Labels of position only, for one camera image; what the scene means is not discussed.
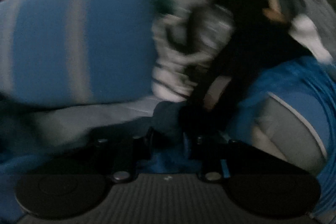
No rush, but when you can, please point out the blue fleece jacket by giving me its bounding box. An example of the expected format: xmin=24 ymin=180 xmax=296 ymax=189
xmin=1 ymin=101 xmax=198 ymax=223

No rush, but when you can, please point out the grey quilted bedspread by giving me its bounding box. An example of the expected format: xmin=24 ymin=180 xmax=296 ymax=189
xmin=34 ymin=96 xmax=162 ymax=146

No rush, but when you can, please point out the blue grey trimmed garment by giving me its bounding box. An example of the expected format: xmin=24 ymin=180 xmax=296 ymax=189
xmin=230 ymin=57 xmax=335 ymax=217

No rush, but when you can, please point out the black garment pile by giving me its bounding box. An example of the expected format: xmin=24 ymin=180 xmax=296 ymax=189
xmin=187 ymin=0 xmax=311 ymax=107

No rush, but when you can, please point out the right blue striped pillow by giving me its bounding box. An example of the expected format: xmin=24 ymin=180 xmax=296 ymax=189
xmin=1 ymin=0 xmax=157 ymax=108

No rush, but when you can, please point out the grey white patterned cloth pile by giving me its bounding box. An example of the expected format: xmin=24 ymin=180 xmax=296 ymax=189
xmin=151 ymin=6 xmax=234 ymax=102

